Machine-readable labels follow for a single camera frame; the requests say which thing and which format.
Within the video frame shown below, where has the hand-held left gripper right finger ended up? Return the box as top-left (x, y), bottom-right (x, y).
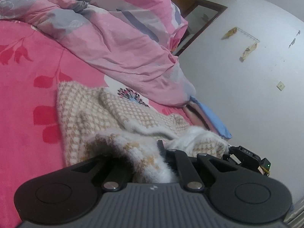
top-left (157, 140), bottom-right (240, 192)

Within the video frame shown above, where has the dark wooden door frame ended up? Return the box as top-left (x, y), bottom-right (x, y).
top-left (166, 0), bottom-right (228, 56)

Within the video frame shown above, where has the pink patterned quilt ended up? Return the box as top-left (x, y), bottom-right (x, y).
top-left (0, 0), bottom-right (197, 107)

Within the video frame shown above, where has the yellow wall decoration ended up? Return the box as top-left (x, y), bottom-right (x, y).
top-left (239, 42), bottom-right (258, 62)
top-left (222, 27), bottom-right (237, 40)

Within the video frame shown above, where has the beige white houndstooth jacket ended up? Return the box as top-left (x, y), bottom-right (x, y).
top-left (56, 81), bottom-right (230, 183)

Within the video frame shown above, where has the white wire wall rack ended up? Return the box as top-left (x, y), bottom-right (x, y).
top-left (236, 27), bottom-right (260, 43)

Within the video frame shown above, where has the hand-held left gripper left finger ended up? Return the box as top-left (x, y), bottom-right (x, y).
top-left (71, 154), bottom-right (132, 192)

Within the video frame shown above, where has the pink floral bed sheet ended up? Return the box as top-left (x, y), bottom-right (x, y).
top-left (0, 20), bottom-right (193, 228)

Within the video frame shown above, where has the blue folded garment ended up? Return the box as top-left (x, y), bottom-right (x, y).
top-left (190, 96), bottom-right (232, 139)

